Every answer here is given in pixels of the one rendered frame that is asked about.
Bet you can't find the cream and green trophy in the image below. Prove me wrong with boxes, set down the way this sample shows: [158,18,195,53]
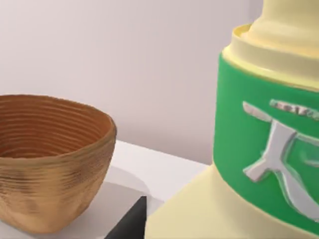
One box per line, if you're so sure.
[144,0,319,239]

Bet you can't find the brown woven basket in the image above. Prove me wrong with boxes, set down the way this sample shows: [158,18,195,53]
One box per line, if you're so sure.
[0,94,117,234]

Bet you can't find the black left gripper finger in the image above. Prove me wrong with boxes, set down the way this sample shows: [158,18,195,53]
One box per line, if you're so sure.
[104,195,148,239]

